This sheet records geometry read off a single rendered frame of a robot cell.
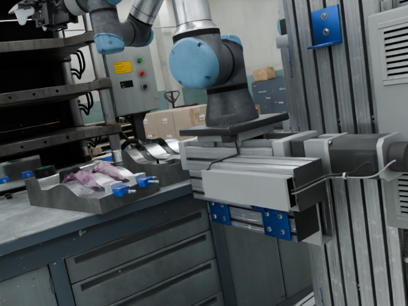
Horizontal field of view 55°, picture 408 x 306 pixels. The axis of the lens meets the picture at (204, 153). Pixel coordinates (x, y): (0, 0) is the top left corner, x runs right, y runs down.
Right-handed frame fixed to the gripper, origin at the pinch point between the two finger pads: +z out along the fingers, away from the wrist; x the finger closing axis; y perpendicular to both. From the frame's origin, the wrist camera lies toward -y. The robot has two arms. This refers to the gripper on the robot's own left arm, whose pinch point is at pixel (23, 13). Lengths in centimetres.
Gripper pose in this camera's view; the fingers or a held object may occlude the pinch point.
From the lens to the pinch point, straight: 136.9
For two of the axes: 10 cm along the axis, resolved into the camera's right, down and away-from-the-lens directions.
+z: -8.9, 0.8, 4.6
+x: 4.5, -0.8, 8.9
